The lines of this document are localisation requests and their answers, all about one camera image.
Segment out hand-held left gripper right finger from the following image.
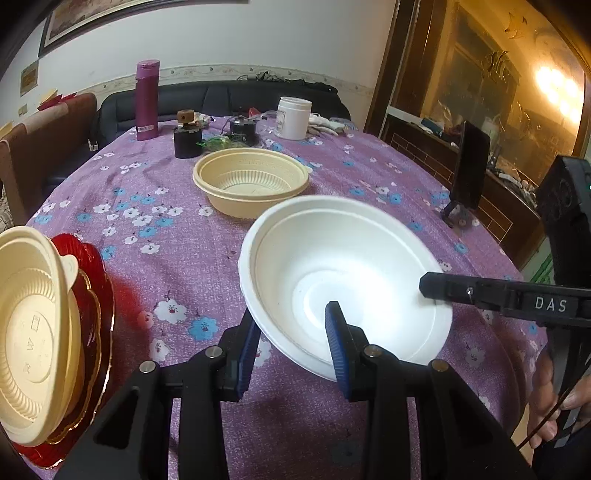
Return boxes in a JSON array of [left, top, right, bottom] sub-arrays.
[[324, 301, 539, 480]]

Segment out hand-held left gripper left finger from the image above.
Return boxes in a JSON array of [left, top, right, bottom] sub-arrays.
[[54, 311, 262, 480]]

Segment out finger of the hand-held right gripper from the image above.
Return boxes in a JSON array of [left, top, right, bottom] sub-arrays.
[[419, 271, 591, 324]]

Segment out white foam bowl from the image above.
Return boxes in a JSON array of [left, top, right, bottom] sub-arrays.
[[238, 195, 454, 383]]

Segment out red plate with white label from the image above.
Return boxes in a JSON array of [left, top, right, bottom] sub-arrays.
[[46, 267, 103, 445]]

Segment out red plate with gold rim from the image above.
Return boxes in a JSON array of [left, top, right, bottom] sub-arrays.
[[14, 233, 115, 470]]

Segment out cream plastic bowl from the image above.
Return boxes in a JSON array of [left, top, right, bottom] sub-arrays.
[[0, 224, 88, 448], [192, 148, 311, 221]]

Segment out person's right hand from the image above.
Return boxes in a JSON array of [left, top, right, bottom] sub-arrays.
[[527, 352, 591, 449]]

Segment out black phone on stand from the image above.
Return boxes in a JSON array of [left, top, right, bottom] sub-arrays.
[[441, 121, 491, 228]]

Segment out purple floral tablecloth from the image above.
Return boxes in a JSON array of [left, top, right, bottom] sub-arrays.
[[18, 115, 550, 480]]

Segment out decorated glass panel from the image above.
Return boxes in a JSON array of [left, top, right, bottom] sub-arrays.
[[420, 0, 587, 185]]

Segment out green wrapper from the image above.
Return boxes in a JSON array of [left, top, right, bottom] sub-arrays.
[[198, 135, 234, 153]]

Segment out white cloth gloves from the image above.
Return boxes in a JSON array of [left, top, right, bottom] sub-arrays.
[[307, 113, 354, 137]]

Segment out black electronic device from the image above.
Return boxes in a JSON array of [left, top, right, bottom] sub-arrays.
[[229, 116, 258, 147]]

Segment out black jar with cork top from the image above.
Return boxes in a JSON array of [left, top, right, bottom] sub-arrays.
[[174, 108, 204, 160]]

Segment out white plastic jar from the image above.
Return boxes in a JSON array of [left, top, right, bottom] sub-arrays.
[[276, 96, 312, 140]]

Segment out black leather sofa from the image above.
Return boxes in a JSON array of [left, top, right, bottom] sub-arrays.
[[90, 80, 350, 148]]

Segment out purple thermos bottle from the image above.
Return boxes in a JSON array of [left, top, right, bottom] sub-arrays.
[[135, 59, 161, 141]]

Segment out brown armchair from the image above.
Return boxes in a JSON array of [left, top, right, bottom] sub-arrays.
[[0, 92, 99, 227]]

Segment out red and yellow decorations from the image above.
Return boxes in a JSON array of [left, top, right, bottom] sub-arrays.
[[37, 90, 77, 110]]

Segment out black cables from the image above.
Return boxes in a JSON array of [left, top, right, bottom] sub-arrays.
[[240, 71, 338, 91]]

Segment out small wall plaque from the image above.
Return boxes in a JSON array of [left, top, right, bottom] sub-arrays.
[[21, 62, 38, 96]]

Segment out framed wall picture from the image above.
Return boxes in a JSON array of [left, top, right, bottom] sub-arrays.
[[39, 0, 250, 49]]

